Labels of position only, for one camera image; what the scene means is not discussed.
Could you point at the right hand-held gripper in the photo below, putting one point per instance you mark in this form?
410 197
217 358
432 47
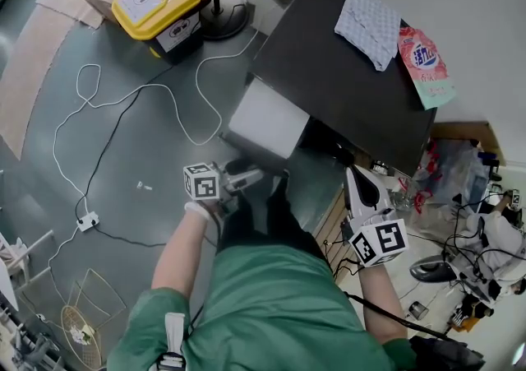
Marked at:
380 239

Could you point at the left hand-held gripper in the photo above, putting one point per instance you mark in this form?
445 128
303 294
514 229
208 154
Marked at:
201 186

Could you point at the person's right forearm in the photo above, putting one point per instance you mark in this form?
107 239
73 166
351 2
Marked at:
382 303

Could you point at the person's left forearm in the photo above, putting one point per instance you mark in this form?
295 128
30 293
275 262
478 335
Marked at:
176 256

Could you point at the dark washing machine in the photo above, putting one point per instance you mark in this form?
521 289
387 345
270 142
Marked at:
328 73

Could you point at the open cardboard box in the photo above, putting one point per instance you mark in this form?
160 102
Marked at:
464 135

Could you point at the pink and green detergent bag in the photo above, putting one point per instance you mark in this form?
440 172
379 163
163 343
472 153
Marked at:
427 69

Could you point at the person's left hand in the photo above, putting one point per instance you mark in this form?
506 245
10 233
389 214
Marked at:
197 210

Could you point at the wooden slat board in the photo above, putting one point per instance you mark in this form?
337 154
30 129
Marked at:
333 233

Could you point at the person's black trousers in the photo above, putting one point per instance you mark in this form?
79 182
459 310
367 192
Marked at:
267 217

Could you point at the grey steam iron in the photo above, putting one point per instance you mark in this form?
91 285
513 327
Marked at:
433 270

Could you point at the small metal cup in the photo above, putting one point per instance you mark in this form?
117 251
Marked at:
418 311

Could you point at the small white floor scrap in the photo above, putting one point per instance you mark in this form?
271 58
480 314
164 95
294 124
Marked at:
144 186

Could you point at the clear plastic bags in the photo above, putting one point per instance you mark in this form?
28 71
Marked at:
456 172

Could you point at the black bag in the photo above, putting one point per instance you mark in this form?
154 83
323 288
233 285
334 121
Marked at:
444 355

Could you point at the person's green shirt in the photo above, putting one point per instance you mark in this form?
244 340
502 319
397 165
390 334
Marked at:
267 312

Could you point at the white power strip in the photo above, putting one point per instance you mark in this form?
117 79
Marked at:
88 222

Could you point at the yellow lid storage bin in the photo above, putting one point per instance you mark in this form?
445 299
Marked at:
160 11

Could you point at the white textured cloth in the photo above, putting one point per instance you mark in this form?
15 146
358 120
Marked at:
367 28

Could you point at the flat cardboard sheet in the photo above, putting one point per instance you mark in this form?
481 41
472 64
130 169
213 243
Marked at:
37 52

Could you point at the white frame rack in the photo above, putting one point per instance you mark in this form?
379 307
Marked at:
24 254

